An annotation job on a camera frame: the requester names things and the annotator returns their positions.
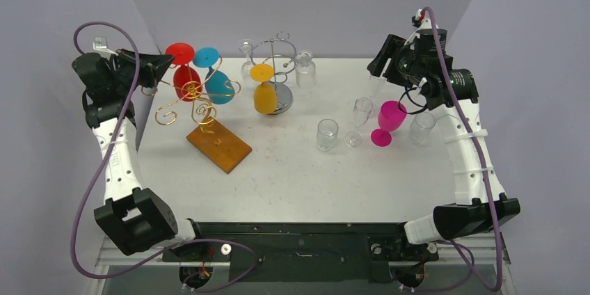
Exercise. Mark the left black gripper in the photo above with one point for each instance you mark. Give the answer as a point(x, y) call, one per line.
point(150, 67)

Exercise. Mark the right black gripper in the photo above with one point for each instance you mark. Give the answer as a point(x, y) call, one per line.
point(389, 53)

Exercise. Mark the red wine glass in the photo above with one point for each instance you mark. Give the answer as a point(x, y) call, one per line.
point(186, 81)

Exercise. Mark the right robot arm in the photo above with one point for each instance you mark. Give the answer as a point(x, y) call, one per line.
point(426, 60)

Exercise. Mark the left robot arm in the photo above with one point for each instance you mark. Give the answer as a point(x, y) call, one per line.
point(134, 218)

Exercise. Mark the blue wine glass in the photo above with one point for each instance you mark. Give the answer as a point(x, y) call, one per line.
point(218, 87)

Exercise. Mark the pink wine glass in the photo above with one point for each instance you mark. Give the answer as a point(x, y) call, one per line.
point(390, 117)

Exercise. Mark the clear ribbed glass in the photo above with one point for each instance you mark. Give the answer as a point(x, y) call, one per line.
point(305, 69)

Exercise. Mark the yellow wine glass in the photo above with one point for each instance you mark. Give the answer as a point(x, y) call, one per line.
point(264, 98)

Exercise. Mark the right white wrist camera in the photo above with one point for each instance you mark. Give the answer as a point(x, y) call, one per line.
point(419, 21)

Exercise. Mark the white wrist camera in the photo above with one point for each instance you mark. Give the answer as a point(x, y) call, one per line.
point(419, 21)
point(101, 47)

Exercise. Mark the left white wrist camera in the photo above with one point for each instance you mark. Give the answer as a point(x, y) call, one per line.
point(101, 47)

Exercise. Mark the gold wire glass rack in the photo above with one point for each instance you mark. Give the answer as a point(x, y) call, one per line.
point(214, 140)

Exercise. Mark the chrome wire glass rack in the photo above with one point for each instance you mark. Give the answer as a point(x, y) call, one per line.
point(283, 64)

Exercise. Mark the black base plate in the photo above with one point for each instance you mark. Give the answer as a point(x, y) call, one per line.
point(308, 252)

